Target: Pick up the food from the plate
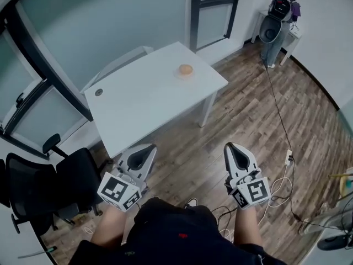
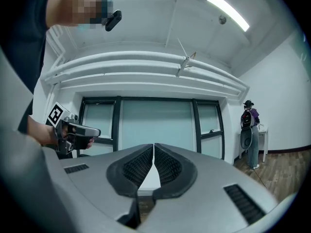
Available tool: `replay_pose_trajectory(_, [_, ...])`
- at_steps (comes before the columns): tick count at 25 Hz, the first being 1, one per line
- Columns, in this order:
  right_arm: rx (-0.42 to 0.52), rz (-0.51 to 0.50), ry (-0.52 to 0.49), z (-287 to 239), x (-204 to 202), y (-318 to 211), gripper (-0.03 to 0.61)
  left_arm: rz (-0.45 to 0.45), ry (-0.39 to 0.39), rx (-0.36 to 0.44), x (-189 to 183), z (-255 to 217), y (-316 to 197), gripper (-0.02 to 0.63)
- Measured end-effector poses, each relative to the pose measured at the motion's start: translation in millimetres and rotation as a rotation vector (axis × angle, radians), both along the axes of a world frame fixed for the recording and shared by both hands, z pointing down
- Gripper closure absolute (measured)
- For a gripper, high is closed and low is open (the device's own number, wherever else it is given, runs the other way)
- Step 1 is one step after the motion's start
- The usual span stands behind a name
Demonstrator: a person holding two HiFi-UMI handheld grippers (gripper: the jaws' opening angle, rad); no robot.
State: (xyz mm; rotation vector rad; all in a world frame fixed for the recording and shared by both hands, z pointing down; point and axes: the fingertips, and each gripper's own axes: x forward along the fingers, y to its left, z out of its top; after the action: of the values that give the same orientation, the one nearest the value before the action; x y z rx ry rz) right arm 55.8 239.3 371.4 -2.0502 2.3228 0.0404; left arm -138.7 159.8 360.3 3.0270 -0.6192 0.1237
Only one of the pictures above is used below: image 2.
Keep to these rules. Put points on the long ceiling light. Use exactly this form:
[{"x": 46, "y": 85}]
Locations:
[{"x": 228, "y": 10}]

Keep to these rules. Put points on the black head-worn camera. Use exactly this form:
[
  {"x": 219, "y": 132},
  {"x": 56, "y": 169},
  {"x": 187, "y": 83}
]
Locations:
[{"x": 113, "y": 20}]

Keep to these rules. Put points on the small white table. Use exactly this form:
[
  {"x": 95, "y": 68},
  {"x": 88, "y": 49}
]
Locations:
[{"x": 263, "y": 132}]

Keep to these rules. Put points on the round ceiling smoke detector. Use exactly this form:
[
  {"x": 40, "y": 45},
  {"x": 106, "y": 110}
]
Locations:
[{"x": 222, "y": 19}]

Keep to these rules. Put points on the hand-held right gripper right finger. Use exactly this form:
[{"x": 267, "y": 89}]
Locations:
[{"x": 209, "y": 190}]

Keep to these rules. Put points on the white ceiling pipes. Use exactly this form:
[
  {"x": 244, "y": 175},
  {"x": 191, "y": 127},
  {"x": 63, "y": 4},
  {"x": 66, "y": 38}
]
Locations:
[{"x": 136, "y": 64}]

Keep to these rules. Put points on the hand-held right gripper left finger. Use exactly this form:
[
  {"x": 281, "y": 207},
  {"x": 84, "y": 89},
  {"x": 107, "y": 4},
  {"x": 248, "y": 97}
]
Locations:
[{"x": 94, "y": 176}]

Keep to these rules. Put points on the black framed window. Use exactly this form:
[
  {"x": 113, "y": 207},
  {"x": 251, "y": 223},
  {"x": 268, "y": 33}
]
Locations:
[{"x": 155, "y": 125}]

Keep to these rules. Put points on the person's left forearm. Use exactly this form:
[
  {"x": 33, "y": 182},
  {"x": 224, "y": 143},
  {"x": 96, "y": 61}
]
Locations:
[{"x": 40, "y": 130}]

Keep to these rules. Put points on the person's left hand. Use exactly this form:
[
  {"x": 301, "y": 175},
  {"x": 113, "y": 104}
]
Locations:
[{"x": 65, "y": 132}]

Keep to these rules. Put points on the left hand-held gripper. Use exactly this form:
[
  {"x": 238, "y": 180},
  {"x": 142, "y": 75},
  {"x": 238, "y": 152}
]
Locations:
[{"x": 60, "y": 120}]

